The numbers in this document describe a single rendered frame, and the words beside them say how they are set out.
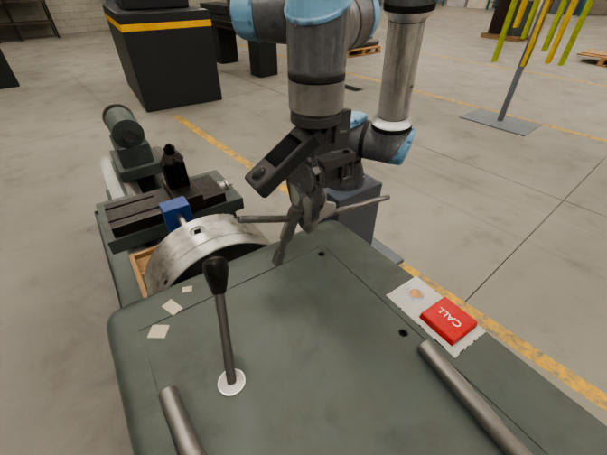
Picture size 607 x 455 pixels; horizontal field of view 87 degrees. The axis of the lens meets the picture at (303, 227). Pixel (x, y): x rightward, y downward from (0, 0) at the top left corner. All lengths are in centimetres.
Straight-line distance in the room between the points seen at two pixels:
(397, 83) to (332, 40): 52
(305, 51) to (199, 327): 41
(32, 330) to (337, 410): 228
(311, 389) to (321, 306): 13
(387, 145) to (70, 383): 195
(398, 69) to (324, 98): 50
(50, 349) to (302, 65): 222
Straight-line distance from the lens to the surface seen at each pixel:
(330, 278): 57
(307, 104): 43
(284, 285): 56
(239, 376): 48
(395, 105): 95
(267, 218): 50
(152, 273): 77
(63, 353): 235
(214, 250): 67
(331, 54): 42
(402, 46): 90
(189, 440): 44
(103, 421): 202
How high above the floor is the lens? 168
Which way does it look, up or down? 39 degrees down
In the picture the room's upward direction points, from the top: straight up
